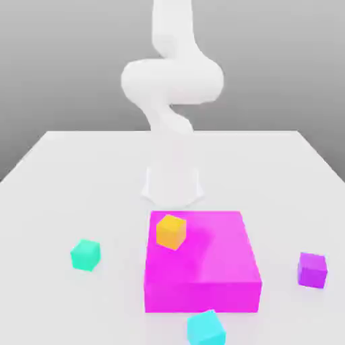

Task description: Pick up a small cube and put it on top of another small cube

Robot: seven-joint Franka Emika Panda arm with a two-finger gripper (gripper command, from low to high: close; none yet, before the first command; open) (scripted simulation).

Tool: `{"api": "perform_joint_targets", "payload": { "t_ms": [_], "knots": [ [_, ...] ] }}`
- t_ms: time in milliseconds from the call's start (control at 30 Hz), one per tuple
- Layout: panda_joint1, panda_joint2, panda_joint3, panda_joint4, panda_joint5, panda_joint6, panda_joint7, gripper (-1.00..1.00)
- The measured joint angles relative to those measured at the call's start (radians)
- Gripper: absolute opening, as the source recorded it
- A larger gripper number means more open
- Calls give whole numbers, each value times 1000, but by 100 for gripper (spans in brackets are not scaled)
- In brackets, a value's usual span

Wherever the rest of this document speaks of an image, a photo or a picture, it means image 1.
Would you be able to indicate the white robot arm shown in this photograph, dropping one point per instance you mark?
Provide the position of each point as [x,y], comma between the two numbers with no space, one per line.
[172,80]

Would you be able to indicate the small orange cube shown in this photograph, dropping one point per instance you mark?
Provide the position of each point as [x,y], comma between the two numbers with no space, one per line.
[171,233]

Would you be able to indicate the small green cube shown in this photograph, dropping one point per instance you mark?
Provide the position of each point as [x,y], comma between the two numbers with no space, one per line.
[85,255]

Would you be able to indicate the small cyan cube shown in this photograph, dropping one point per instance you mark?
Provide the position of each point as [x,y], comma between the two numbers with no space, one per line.
[206,328]

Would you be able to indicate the small purple cube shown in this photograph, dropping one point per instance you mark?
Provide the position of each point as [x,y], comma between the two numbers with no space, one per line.
[312,271]

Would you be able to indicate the large magenta box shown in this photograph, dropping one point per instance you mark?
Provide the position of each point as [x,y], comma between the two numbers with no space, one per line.
[204,275]

